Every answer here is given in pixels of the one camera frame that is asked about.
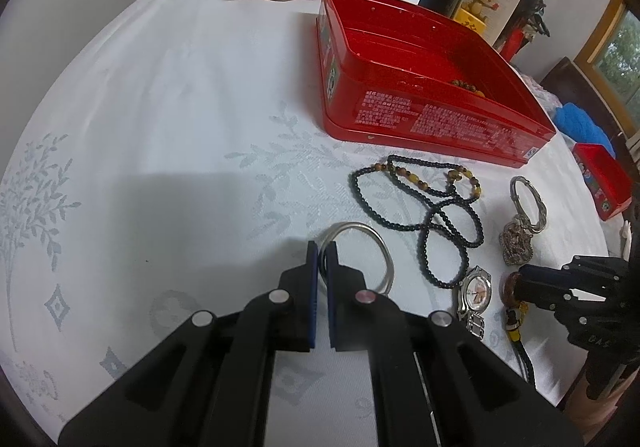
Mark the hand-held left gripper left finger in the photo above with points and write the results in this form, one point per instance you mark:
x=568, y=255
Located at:
x=313, y=297

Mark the pink blanket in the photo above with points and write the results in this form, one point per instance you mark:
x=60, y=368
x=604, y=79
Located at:
x=542, y=94

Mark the silver wristwatch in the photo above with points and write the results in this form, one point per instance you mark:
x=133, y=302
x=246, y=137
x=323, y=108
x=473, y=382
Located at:
x=475, y=294

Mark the large silver bangle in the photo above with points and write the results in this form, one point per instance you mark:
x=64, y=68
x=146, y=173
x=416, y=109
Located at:
x=387, y=259

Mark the blue cloth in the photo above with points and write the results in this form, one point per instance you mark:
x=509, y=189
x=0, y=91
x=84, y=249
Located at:
x=580, y=124

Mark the orange figurine on yellow block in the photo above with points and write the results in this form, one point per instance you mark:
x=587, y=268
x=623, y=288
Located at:
x=472, y=18

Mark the red tin lid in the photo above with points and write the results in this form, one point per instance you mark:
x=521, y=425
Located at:
x=602, y=177

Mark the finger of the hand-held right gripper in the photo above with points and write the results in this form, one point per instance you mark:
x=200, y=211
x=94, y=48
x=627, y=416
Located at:
x=600, y=269
x=545, y=287

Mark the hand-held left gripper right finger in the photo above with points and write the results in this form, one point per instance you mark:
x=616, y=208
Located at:
x=331, y=307

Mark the dark coat rack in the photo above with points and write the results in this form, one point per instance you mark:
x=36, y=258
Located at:
x=537, y=12

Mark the narrow wooden window frame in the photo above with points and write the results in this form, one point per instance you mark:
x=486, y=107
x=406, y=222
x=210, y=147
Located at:
x=607, y=22

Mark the red tin box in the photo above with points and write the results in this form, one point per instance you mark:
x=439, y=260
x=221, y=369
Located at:
x=400, y=112

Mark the person's right forearm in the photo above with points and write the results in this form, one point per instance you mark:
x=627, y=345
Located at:
x=585, y=402

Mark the metallic crown pendant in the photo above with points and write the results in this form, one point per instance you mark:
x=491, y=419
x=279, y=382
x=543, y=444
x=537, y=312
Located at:
x=517, y=244

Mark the dark wooden headboard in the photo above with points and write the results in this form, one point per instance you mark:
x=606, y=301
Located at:
x=575, y=87

